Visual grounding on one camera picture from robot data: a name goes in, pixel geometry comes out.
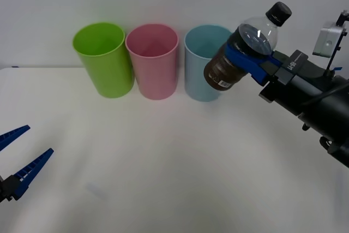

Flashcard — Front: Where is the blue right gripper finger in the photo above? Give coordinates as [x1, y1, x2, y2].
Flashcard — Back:
[225, 43, 282, 86]
[268, 50, 287, 66]

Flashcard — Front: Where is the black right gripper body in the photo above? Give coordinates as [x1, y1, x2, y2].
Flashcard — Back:
[258, 49, 349, 142]

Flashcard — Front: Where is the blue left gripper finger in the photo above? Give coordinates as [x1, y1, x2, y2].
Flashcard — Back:
[0, 124, 31, 152]
[7, 148, 55, 201]

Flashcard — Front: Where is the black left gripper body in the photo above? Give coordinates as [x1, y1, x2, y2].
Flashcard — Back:
[0, 176, 9, 204]

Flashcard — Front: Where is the brown drink bottle black cap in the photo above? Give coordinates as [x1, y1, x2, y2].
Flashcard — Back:
[203, 1, 292, 91]

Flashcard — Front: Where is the pale blue plastic waste bin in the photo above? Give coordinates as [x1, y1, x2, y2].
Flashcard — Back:
[184, 24, 233, 102]

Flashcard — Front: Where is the pink plastic waste bin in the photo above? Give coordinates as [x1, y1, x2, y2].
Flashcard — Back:
[125, 23, 179, 100]

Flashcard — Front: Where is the green plastic waste bin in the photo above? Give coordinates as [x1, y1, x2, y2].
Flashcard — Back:
[72, 22, 135, 99]

